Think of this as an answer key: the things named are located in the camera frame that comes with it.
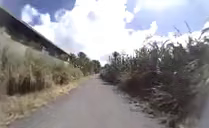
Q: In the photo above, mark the row of green trees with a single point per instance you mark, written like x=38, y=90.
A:
x=83, y=62

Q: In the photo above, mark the grey asphalt path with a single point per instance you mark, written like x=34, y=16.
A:
x=92, y=106

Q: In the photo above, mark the row of dark bushes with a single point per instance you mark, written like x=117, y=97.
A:
x=165, y=71

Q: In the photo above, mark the tall dry grass bank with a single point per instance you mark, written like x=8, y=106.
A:
x=22, y=68

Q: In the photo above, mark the dark long building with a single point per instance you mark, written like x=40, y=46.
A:
x=23, y=33

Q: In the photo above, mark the dry grass verge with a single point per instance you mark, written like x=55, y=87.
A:
x=23, y=104

